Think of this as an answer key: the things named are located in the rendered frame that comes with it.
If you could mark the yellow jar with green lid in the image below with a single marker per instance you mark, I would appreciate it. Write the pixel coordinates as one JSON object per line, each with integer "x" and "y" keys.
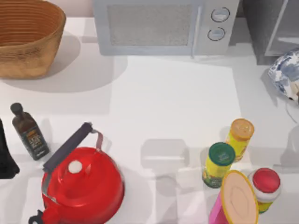
{"x": 217, "y": 165}

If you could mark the pale microwave oven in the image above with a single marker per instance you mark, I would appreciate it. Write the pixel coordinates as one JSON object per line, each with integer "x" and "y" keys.
{"x": 149, "y": 25}

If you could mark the yellow jar with orange lid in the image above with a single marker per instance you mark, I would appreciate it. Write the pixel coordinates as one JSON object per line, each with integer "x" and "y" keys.
{"x": 240, "y": 137}

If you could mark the round microwave knob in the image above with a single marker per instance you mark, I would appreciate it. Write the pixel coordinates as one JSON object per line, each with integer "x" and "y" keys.
{"x": 216, "y": 34}
{"x": 220, "y": 13}

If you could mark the dark brown bottle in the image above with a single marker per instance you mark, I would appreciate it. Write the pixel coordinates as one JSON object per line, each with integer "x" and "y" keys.
{"x": 29, "y": 134}

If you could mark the pink can with beige lid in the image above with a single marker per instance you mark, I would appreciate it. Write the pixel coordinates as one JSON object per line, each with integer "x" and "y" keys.
{"x": 236, "y": 200}

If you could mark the white jar with red lid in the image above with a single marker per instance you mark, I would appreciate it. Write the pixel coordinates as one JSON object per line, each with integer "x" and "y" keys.
{"x": 266, "y": 189}

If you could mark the blue and white porcelain pot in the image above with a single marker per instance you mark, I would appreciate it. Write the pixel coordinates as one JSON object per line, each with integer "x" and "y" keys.
{"x": 283, "y": 70}

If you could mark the woven brown basket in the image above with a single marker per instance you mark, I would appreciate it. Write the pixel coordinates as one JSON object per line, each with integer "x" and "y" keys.
{"x": 25, "y": 42}

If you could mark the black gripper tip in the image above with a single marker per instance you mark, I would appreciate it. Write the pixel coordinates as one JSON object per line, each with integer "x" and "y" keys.
{"x": 5, "y": 158}

